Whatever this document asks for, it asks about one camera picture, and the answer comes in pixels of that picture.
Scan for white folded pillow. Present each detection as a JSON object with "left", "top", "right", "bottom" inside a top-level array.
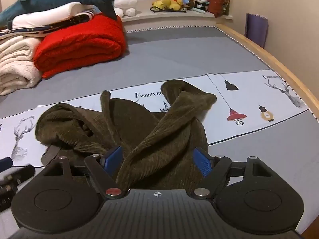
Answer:
[{"left": 11, "top": 2, "right": 96, "bottom": 29}]

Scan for grey printed bed sheet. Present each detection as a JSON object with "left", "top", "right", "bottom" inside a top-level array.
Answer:
[{"left": 0, "top": 25, "right": 319, "bottom": 239}]

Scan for olive corduroy pants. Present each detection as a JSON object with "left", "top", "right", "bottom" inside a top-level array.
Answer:
[{"left": 35, "top": 80, "right": 217, "bottom": 192}]

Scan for black strap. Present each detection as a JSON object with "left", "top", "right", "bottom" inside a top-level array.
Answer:
[{"left": 150, "top": 6, "right": 187, "bottom": 13}]

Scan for cream folded blanket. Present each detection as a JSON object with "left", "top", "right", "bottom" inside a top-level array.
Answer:
[{"left": 0, "top": 35, "right": 44, "bottom": 96}]

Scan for purple box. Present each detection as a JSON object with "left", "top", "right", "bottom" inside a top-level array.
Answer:
[{"left": 244, "top": 13, "right": 269, "bottom": 49}]

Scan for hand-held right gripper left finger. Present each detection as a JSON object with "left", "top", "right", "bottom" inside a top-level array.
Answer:
[{"left": 44, "top": 146, "right": 129, "bottom": 200}]

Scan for red folded blanket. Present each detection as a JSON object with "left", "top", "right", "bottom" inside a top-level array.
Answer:
[{"left": 33, "top": 14, "right": 127, "bottom": 79}]

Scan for white window sill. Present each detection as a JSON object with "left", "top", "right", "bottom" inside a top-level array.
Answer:
[{"left": 122, "top": 0, "right": 234, "bottom": 33}]

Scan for white plush toy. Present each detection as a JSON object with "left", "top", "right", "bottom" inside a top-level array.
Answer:
[{"left": 113, "top": 0, "right": 138, "bottom": 18}]

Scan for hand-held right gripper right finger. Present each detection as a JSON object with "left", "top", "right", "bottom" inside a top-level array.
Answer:
[{"left": 191, "top": 147, "right": 272, "bottom": 200}]

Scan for wooden bed frame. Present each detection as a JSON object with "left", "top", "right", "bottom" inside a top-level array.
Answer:
[{"left": 216, "top": 23, "right": 319, "bottom": 123}]

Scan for navy star-patterned cloth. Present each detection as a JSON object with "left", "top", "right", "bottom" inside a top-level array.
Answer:
[{"left": 0, "top": 10, "right": 97, "bottom": 39}]

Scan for panda plush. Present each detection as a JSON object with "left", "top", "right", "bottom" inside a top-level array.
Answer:
[{"left": 194, "top": 0, "right": 210, "bottom": 12}]

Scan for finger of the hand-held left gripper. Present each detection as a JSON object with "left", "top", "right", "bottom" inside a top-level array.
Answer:
[
  {"left": 0, "top": 165, "right": 36, "bottom": 213},
  {"left": 0, "top": 157, "right": 13, "bottom": 173}
]

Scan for yellow plush toy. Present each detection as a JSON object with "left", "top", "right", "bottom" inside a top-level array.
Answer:
[{"left": 152, "top": 0, "right": 183, "bottom": 11}]

